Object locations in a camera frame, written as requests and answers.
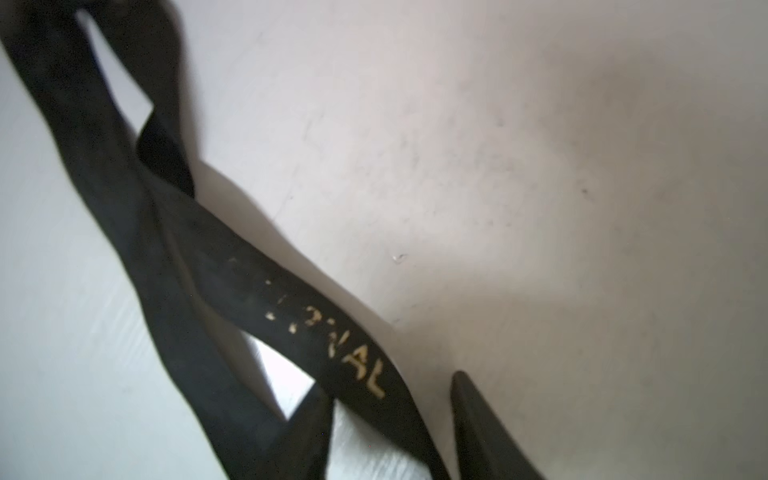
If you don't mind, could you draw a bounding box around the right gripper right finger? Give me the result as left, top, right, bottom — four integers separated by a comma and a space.
450, 371, 544, 480

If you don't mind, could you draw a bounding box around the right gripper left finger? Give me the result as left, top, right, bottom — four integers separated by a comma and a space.
263, 384, 334, 480

